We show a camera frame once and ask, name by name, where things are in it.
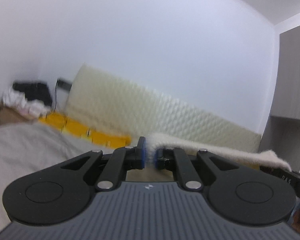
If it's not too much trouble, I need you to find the black wall socket charger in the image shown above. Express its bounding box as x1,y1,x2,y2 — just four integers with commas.
56,79,72,92

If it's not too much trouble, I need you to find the cream quilted headboard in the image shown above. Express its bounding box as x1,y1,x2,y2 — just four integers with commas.
65,65,261,152

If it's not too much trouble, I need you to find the black bag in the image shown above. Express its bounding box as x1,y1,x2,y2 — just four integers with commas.
12,82,52,107

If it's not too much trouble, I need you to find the black charger cable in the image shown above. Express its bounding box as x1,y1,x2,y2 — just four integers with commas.
52,80,60,112

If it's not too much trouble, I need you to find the yellow mattress edge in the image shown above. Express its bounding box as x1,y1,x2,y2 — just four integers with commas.
38,112,131,149

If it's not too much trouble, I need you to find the grey bed sheet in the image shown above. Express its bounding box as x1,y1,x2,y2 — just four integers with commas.
0,123,112,231

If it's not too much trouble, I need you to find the brown cardboard box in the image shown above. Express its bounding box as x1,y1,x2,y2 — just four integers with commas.
0,102,37,126

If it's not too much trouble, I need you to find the grey wardrobe cabinet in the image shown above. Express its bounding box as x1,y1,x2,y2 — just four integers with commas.
259,26,300,172

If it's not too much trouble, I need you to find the white fluffy fleece garment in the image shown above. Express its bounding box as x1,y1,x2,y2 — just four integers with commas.
146,133,292,171

